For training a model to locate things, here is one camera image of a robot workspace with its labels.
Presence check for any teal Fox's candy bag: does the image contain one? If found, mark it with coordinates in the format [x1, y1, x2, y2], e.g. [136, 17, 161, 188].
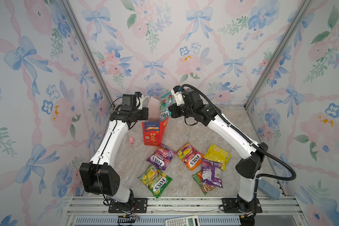
[160, 92, 173, 121]

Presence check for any red paper gift bag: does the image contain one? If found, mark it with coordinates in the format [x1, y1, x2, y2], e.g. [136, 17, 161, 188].
[142, 95, 170, 147]

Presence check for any purple Fox's candy bag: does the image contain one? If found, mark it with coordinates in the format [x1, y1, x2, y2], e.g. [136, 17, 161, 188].
[147, 144, 177, 170]

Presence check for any purple white snack packet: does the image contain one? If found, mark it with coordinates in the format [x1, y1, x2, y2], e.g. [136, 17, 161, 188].
[201, 159, 223, 188]

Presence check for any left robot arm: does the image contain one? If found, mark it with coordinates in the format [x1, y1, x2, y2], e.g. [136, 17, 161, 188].
[80, 92, 148, 203]

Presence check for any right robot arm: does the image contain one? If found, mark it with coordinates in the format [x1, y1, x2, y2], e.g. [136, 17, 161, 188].
[169, 85, 265, 214]

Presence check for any orange Fox's candy bag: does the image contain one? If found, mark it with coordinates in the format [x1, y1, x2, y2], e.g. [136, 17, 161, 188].
[176, 141, 204, 171]

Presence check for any green Fox's candy bag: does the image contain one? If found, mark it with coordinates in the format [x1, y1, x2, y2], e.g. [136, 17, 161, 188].
[138, 164, 172, 198]

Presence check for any yellow snack packet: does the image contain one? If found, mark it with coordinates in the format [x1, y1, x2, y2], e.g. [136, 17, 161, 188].
[204, 144, 232, 171]

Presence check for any green noodle snack packet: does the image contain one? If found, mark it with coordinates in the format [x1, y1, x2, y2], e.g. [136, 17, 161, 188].
[192, 171, 216, 195]

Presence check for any blue grey cloth roll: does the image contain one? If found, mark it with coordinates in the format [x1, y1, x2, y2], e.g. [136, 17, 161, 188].
[258, 179, 280, 200]

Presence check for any white calculator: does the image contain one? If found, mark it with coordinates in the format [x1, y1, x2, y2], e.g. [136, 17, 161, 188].
[165, 215, 200, 226]

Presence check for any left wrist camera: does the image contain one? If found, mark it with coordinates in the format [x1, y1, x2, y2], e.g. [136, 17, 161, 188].
[135, 91, 144, 110]

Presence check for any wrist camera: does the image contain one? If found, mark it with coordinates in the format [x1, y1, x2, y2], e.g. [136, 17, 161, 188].
[171, 85, 185, 106]
[135, 91, 144, 110]

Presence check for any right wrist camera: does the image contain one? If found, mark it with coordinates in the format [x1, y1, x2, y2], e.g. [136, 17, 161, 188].
[171, 85, 185, 106]

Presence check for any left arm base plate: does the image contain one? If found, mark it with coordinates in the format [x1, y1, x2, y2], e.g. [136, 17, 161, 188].
[108, 198, 148, 214]

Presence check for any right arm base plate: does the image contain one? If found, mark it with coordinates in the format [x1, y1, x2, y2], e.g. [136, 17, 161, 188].
[220, 197, 263, 214]

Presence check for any black corrugated cable conduit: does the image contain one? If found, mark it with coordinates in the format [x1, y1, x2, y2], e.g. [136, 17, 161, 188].
[180, 83, 297, 181]

